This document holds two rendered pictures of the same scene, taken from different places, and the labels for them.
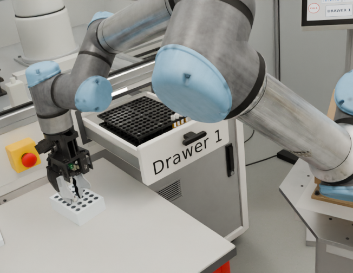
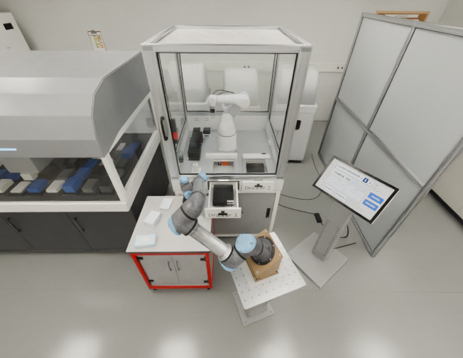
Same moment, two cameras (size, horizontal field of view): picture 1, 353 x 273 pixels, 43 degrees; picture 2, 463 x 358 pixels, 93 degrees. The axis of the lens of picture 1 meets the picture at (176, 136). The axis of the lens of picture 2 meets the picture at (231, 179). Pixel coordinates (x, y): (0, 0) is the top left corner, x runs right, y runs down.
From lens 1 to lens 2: 1.07 m
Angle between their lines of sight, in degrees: 30
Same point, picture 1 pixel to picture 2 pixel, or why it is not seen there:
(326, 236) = not seen: hidden behind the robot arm
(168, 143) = (214, 211)
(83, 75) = (187, 189)
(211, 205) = (255, 222)
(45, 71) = (182, 181)
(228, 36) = (181, 221)
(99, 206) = not seen: hidden behind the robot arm
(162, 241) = not seen: hidden behind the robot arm
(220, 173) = (262, 215)
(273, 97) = (195, 236)
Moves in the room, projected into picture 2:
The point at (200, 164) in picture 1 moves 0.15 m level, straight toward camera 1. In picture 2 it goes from (253, 209) to (245, 219)
